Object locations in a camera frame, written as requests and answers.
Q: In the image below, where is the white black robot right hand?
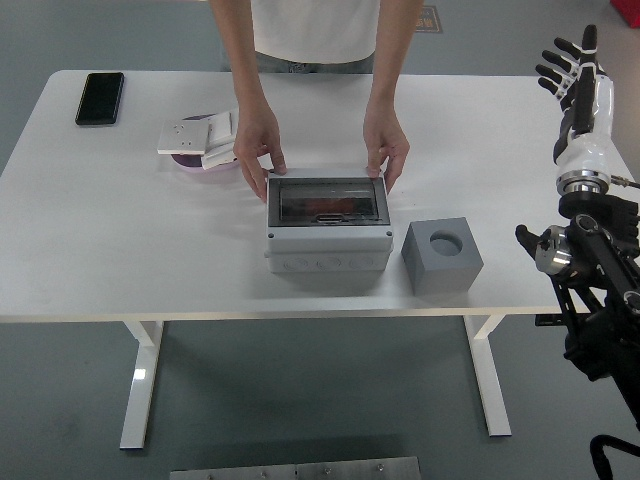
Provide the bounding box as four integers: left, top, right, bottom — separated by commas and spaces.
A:
534, 23, 616, 177

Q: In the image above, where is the person's left hand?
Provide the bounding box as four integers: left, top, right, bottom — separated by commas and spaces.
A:
362, 104, 411, 191

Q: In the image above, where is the person's right hand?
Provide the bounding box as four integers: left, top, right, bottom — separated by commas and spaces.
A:
232, 107, 288, 204

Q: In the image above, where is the smoky transparent box lid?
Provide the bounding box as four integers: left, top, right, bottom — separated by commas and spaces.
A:
268, 177, 390, 227

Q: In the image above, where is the orange cylinder battery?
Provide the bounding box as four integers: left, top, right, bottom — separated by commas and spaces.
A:
304, 198, 354, 214

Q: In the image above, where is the grey plastic junction box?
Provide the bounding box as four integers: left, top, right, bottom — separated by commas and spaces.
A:
263, 167, 394, 274

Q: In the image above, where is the purple round dish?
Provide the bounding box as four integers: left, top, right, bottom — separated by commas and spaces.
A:
170, 113, 241, 175

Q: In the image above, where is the dark floor sign yellow print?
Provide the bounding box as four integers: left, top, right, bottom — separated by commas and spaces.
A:
413, 4, 445, 35

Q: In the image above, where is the person's torso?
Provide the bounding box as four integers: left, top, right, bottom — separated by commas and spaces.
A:
208, 0, 386, 75

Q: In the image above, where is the grey holder block with hole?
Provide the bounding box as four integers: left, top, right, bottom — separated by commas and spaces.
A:
401, 216, 485, 295

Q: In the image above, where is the red object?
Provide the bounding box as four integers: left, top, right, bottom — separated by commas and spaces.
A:
609, 0, 640, 31

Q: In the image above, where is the black smartphone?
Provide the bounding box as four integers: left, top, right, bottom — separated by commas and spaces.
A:
74, 71, 125, 126

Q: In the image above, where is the white table leg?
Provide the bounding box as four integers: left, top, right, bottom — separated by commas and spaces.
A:
462, 315, 512, 439
119, 320, 165, 451

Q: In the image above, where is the grey metal plate with screws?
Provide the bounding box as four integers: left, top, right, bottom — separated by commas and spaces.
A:
169, 455, 421, 480

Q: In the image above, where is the white wall switch plate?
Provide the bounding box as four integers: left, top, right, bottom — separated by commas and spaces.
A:
201, 141, 240, 171
205, 109, 240, 147

